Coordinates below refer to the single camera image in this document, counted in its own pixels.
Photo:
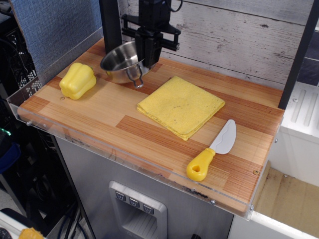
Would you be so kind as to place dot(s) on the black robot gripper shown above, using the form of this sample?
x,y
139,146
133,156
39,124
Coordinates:
x,y
151,30

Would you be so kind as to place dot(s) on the stainless steel pot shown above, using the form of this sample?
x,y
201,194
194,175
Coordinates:
x,y
122,65

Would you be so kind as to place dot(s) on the yellow folded towel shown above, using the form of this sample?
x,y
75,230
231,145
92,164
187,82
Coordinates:
x,y
180,107

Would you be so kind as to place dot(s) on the yellow toy bell pepper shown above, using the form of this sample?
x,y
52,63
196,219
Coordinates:
x,y
78,80

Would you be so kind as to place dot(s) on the blue fabric panel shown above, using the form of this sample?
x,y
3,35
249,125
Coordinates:
x,y
57,32

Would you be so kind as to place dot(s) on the clear acrylic table guard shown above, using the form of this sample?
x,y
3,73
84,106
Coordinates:
x,y
105,121

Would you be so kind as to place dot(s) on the white ribbed sink unit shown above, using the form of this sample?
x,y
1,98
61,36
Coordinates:
x,y
295,150

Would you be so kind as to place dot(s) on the yellow object bottom left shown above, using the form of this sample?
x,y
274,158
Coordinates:
x,y
30,233

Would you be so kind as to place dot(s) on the toy knife yellow handle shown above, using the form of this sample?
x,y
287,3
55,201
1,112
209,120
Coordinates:
x,y
197,168

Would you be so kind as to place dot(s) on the black vertical post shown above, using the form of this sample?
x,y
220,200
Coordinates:
x,y
300,55

